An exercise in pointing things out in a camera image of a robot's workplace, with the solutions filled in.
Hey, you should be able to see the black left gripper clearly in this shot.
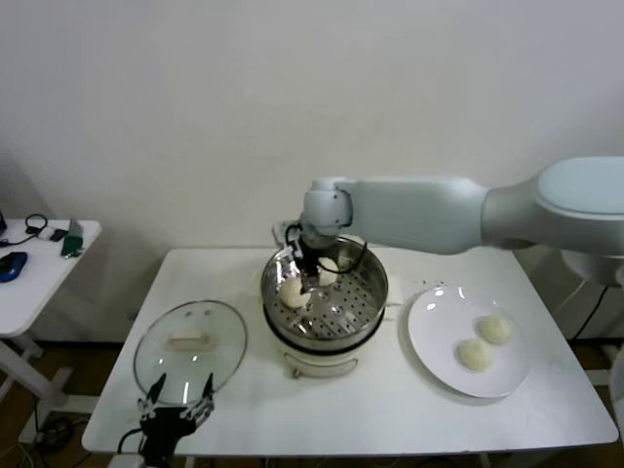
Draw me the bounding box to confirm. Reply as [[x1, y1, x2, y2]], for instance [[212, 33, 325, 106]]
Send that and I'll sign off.
[[137, 372, 216, 465]]

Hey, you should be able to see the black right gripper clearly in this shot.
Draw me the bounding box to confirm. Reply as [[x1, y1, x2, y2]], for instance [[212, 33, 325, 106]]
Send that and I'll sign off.
[[280, 223, 328, 298]]

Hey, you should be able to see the white steamed baozi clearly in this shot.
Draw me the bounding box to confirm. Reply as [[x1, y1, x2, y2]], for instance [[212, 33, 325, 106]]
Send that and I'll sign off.
[[316, 257, 340, 288], [455, 338, 495, 372], [476, 314, 516, 345], [280, 278, 312, 309]]

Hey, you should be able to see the glass lid with cream handle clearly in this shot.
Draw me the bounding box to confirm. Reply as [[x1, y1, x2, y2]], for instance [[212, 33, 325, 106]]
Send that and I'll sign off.
[[133, 299, 249, 407]]

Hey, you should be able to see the steel perforated steamer basket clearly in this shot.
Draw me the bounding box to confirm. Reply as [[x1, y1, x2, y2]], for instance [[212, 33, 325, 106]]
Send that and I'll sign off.
[[258, 235, 390, 353]]

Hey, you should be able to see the steel steamer pot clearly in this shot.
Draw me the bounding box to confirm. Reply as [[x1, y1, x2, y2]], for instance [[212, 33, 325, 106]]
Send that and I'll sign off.
[[246, 268, 404, 381]]

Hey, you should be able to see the white side table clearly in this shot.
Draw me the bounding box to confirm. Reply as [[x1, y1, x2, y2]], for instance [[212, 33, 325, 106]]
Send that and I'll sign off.
[[0, 218, 101, 430]]

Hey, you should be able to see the green circuit board module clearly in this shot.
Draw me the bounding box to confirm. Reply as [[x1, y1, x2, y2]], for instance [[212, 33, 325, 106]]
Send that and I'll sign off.
[[59, 216, 84, 258]]

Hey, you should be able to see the blue computer mouse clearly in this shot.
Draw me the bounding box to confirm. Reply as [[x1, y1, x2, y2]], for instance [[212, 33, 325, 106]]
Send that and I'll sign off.
[[0, 252, 28, 284]]

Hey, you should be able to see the white round plate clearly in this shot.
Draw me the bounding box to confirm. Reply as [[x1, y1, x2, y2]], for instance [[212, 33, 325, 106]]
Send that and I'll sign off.
[[405, 286, 531, 399]]

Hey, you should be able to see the beige cabinet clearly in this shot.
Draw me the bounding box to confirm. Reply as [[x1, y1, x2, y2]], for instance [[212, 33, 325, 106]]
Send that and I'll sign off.
[[567, 287, 624, 342]]

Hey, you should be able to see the white table foot bar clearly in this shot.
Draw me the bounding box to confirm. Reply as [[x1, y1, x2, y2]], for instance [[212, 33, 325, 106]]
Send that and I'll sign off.
[[584, 343, 614, 386]]

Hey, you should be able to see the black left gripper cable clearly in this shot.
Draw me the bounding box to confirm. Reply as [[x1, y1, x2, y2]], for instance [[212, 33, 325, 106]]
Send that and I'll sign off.
[[118, 427, 147, 454]]

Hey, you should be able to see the black floor cable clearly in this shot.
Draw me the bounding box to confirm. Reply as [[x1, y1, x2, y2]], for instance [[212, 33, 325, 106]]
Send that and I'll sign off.
[[19, 389, 92, 448]]

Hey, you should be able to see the black looped cable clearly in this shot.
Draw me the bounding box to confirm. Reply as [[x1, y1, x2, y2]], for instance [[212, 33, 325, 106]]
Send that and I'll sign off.
[[0, 214, 49, 248]]

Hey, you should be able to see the black power cable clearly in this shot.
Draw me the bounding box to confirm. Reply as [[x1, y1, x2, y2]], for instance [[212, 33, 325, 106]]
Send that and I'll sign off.
[[569, 285, 610, 340]]

